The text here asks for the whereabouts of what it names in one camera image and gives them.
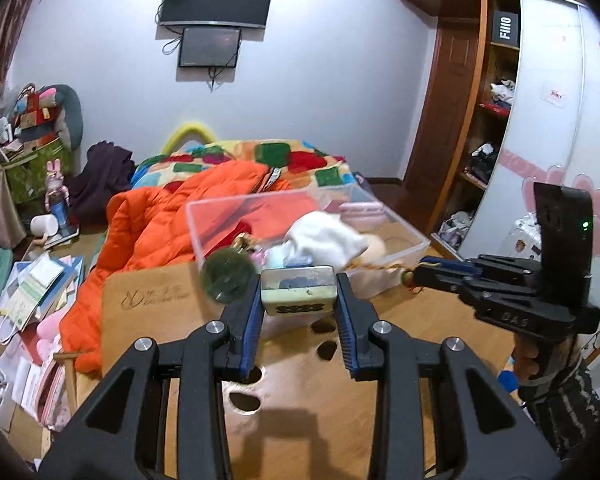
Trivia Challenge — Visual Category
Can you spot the green glass jar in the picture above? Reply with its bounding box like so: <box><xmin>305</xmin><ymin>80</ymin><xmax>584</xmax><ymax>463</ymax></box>
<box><xmin>200</xmin><ymin>247</ymin><xmax>256</xmax><ymax>304</ymax></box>

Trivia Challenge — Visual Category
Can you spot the blue and orange card box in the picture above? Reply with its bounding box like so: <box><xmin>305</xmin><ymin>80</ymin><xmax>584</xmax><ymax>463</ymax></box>
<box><xmin>260</xmin><ymin>266</ymin><xmax>338</xmax><ymax>316</ymax></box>

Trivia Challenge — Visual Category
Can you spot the striped sleeve forearm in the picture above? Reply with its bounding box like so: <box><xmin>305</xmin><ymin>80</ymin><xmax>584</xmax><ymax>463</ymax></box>
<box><xmin>518</xmin><ymin>359</ymin><xmax>600</xmax><ymax>462</ymax></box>

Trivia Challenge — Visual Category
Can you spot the person's right hand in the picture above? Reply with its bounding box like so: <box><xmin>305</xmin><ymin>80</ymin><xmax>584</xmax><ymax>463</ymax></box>
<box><xmin>512</xmin><ymin>334</ymin><xmax>581</xmax><ymax>385</ymax></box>

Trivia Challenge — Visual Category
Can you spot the pile of books and papers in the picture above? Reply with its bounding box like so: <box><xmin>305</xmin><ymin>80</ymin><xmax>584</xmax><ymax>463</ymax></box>
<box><xmin>0</xmin><ymin>252</ymin><xmax>83</xmax><ymax>341</ymax></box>

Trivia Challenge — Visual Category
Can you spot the cream plush toy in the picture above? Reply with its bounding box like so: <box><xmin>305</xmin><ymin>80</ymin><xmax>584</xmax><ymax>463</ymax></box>
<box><xmin>356</xmin><ymin>233</ymin><xmax>387</xmax><ymax>263</ymax></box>

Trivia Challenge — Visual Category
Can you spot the wooden wardrobe with shelves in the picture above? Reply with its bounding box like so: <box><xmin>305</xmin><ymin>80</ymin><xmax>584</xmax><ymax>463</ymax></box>
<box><xmin>388</xmin><ymin>0</ymin><xmax>581</xmax><ymax>256</ymax></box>

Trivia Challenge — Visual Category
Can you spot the clear plastic storage bin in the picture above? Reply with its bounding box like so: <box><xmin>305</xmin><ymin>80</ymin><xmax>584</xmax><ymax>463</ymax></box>
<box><xmin>185</xmin><ymin>184</ymin><xmax>429</xmax><ymax>312</ymax></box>

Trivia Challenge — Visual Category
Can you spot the white mug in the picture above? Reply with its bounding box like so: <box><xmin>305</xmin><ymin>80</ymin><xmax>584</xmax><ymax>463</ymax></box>
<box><xmin>30</xmin><ymin>214</ymin><xmax>59</xmax><ymax>237</ymax></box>

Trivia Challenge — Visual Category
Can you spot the orange puffer jacket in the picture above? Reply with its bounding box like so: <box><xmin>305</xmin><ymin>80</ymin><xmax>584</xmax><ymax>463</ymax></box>
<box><xmin>59</xmin><ymin>159</ymin><xmax>294</xmax><ymax>376</ymax></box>

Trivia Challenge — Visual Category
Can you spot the gold fabric pouch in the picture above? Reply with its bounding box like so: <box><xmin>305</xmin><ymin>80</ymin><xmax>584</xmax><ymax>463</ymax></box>
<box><xmin>230</xmin><ymin>232</ymin><xmax>261</xmax><ymax>260</ymax></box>

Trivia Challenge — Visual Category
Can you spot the white cloth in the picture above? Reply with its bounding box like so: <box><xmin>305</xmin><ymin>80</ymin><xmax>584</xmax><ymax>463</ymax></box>
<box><xmin>284</xmin><ymin>211</ymin><xmax>367</xmax><ymax>269</ymax></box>

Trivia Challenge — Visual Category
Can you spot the pink rabbit doll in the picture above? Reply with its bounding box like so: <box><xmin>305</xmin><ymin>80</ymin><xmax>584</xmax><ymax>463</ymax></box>
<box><xmin>44</xmin><ymin>158</ymin><xmax>70</xmax><ymax>232</ymax></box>

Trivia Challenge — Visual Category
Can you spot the dark purple clothing heap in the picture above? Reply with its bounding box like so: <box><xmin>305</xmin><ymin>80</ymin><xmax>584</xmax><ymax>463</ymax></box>
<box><xmin>68</xmin><ymin>141</ymin><xmax>135</xmax><ymax>226</ymax></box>

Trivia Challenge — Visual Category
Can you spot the black FiiO box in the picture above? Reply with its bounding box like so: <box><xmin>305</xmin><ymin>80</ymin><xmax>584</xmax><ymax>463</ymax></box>
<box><xmin>491</xmin><ymin>10</ymin><xmax>519</xmax><ymax>48</ymax></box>

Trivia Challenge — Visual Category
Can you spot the green storage box with toys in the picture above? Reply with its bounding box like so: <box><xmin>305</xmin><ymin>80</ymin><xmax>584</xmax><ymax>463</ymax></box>
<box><xmin>3</xmin><ymin>139</ymin><xmax>74</xmax><ymax>205</ymax></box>

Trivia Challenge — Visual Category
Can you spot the colourful patchwork blanket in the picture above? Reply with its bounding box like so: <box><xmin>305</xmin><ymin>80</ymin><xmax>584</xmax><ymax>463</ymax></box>
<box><xmin>131</xmin><ymin>140</ymin><xmax>356</xmax><ymax>191</ymax></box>

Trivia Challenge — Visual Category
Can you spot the yellow foam headboard arch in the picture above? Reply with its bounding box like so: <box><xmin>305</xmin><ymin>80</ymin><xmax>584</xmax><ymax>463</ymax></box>
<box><xmin>161</xmin><ymin>122</ymin><xmax>218</xmax><ymax>155</ymax></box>

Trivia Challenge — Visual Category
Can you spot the grey plush cushion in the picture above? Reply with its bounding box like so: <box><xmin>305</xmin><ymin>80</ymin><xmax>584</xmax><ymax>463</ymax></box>
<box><xmin>54</xmin><ymin>84</ymin><xmax>83</xmax><ymax>152</ymax></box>

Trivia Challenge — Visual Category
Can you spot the small black wall monitor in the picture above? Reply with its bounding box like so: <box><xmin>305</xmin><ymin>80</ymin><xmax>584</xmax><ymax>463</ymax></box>
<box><xmin>178</xmin><ymin>26</ymin><xmax>242</xmax><ymax>68</ymax></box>

